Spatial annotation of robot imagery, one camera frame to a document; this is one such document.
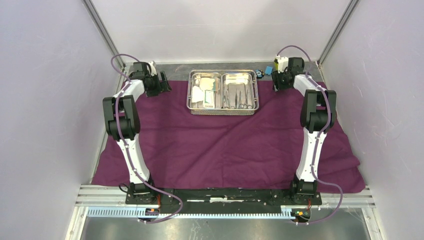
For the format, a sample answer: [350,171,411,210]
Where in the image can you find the blue plastic block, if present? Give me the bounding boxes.
[264,66,273,76]

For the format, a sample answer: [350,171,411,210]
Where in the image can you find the steel two-compartment tray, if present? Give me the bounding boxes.
[186,69,259,116]

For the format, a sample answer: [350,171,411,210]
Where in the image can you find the maroon cloth wrap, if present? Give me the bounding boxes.
[91,79,367,195]

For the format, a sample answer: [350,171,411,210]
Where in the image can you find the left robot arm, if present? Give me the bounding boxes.
[102,61,172,204]

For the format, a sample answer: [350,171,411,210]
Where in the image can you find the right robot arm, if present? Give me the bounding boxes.
[271,55,337,204]

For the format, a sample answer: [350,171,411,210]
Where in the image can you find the black owl number block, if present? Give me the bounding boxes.
[255,69,265,79]

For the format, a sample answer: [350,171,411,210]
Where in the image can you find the steel needle holder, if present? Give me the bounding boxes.
[243,84,253,109]

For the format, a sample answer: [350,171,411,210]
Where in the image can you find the steel forceps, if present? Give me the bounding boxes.
[235,90,242,109]

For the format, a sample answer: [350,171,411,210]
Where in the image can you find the white gauze pad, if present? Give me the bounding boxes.
[199,77,216,91]

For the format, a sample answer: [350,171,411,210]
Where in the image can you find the green sealed suture packet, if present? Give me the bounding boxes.
[203,90,215,109]

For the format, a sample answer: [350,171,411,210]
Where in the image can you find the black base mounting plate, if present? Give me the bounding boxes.
[124,188,323,215]

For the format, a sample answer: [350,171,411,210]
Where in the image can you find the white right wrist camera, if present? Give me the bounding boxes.
[274,55,289,73]

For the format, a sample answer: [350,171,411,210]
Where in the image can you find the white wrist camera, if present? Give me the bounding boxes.
[274,55,289,73]
[147,61,158,77]

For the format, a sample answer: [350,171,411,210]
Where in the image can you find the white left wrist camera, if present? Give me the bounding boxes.
[147,61,158,77]

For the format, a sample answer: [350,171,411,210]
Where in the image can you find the aluminium frame rail left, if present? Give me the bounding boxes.
[72,0,130,187]

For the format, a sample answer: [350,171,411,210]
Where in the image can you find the aluminium frame rail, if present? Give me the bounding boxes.
[72,0,130,187]
[65,185,386,240]

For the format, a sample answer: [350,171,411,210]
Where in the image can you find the aluminium frame post right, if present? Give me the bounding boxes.
[316,0,360,68]

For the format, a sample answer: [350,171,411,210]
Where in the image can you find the aluminium front frame rail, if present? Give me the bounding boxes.
[65,185,386,240]

